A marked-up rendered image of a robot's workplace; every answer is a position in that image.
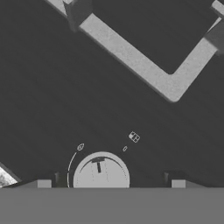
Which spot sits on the black stove hob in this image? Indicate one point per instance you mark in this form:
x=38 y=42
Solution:
x=43 y=96

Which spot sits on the white round stove knob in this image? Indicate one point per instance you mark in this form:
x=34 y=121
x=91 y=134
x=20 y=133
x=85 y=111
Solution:
x=100 y=176

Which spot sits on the grey burner grate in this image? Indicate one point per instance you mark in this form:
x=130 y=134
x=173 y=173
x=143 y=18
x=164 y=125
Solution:
x=140 y=62

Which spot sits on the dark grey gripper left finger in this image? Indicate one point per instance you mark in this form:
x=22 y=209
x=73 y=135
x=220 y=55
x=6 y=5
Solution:
x=59 y=180

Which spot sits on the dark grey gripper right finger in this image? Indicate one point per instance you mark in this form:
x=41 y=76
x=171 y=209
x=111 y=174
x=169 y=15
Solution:
x=169 y=176

